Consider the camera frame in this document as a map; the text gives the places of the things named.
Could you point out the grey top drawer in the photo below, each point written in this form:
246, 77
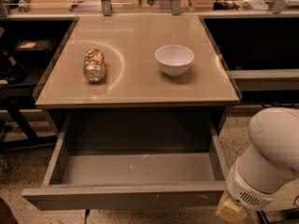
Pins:
122, 160

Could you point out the gold aluminium can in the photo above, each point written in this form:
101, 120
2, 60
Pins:
94, 67

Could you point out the grey cabinet with beige top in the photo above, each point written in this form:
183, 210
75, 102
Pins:
133, 77

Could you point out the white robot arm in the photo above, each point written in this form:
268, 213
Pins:
270, 161

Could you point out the black metal floor stand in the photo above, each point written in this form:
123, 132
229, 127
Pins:
285, 216

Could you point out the white ceramic bowl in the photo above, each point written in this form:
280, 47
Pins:
174, 60

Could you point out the black box on shelf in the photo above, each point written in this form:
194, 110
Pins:
34, 53

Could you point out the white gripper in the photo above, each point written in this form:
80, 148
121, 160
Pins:
242, 188

